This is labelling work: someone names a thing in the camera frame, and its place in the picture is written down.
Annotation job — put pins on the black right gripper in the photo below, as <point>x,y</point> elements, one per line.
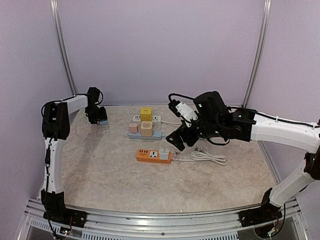
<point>186,134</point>

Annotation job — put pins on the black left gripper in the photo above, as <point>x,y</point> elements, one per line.
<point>104,116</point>

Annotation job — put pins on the blue plug adapter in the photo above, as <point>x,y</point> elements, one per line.
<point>102,122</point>

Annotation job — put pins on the blue power strip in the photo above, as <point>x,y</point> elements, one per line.
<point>156,136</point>

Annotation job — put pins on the white charger with cable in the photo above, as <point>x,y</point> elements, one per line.
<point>168,154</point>

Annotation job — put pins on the white power strip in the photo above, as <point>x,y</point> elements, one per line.
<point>157,121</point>

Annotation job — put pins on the beige cube socket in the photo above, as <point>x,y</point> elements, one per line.
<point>146,128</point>

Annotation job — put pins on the orange power strip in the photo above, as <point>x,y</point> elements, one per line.
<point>199,154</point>

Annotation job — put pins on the yellow cube socket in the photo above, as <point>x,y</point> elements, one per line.
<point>146,114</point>

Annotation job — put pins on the pink plug adapter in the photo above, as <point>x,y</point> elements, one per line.
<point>133,128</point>

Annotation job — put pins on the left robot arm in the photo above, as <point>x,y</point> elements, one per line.
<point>56,129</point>

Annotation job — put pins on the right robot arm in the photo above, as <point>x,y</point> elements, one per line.
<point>213,119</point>

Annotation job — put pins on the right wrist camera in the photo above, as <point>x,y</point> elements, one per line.
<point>182,110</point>

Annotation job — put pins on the front aluminium rail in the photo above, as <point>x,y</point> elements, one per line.
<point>116,225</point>

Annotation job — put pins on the left aluminium frame post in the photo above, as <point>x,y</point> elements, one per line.
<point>57,24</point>

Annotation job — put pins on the aluminium frame post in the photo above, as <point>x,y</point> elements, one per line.
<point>57,24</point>
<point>259,52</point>

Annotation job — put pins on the right aluminium frame post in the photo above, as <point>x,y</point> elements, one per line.
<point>259,52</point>

